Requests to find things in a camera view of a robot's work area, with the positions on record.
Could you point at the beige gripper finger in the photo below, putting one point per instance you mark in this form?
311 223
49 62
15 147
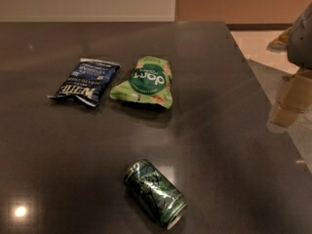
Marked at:
293 99

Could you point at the green soda can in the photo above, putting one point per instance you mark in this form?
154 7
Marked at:
155 193

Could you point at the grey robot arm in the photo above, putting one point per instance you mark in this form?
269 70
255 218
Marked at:
299 49

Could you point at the green snack bag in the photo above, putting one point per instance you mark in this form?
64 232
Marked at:
150 83

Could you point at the blue chip bag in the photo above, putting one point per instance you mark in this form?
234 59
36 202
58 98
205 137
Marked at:
87 81

